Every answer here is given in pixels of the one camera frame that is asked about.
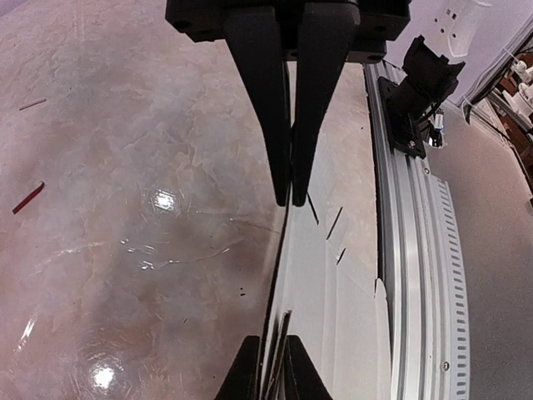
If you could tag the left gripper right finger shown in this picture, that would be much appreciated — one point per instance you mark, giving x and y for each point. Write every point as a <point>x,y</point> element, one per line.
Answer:
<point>302,380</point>

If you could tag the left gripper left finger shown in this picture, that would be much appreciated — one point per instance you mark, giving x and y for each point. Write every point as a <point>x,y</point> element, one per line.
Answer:
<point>240,382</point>

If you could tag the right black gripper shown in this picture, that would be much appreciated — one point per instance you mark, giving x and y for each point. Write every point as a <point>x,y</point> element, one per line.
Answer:
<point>325,37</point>

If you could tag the white paper box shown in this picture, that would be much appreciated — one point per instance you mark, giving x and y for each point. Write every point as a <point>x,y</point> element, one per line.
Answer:
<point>326,289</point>

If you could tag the bent red tape strip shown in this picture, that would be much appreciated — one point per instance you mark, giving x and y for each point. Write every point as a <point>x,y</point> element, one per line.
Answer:
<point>23,203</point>

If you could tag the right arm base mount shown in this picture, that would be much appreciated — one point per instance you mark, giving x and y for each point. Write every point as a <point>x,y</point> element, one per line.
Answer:
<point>429,80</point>

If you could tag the front aluminium rail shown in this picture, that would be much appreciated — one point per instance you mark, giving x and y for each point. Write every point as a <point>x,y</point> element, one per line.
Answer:
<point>420,259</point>

